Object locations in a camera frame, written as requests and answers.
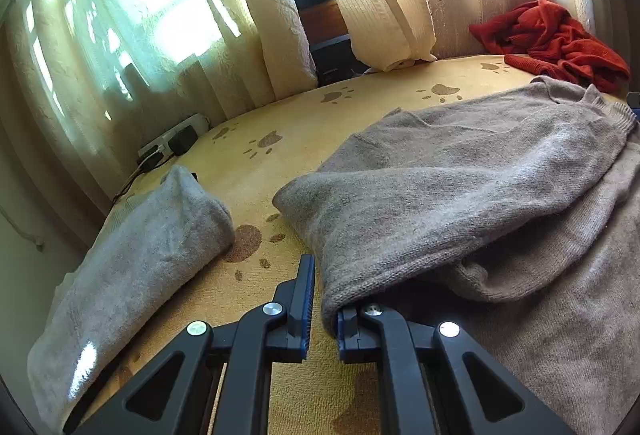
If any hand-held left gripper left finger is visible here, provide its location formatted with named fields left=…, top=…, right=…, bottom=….
left=62, top=254, right=317, bottom=435

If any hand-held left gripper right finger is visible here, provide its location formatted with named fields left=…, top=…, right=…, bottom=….
left=336, top=302, right=576, bottom=435

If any red knit sweater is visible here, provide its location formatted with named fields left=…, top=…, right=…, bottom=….
left=469, top=0, right=632, bottom=93

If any light grey folded sweater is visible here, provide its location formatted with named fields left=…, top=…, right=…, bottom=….
left=27, top=165, right=236, bottom=433

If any yellow paw print blanket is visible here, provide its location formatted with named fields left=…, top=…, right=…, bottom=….
left=65, top=52, right=640, bottom=435

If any black power adapter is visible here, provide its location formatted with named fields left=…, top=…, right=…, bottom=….
left=167, top=126, right=199, bottom=154

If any small black plug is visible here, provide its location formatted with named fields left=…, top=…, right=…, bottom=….
left=137, top=150, right=164, bottom=173

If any white power strip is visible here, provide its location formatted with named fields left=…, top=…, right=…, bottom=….
left=137, top=114, right=209, bottom=160

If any black box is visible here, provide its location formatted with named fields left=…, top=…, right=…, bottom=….
left=310, top=35, right=362, bottom=84

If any black cable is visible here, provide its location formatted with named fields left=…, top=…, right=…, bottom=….
left=112, top=165, right=147, bottom=206

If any white cable with plug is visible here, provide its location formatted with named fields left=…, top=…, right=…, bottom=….
left=0, top=204, right=44, bottom=249

